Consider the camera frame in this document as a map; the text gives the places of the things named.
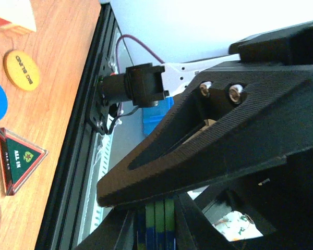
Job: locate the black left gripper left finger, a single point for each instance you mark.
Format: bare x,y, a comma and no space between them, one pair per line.
115,232

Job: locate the orange round token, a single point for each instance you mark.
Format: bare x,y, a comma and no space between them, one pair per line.
21,70

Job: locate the black aluminium frame rail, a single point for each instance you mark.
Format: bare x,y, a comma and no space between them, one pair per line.
62,217

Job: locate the white cable duct strip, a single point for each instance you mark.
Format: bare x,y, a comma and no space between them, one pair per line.
92,213

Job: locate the blue white poker chip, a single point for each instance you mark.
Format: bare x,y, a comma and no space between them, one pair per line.
155,225

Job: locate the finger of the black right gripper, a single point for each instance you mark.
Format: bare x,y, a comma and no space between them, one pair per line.
227,125

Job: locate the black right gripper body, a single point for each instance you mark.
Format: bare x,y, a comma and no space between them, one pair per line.
283,50

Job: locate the pink playing card deck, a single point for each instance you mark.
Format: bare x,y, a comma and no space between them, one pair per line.
17,16

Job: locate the black red triangle token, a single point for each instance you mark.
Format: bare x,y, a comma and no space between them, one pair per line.
19,159

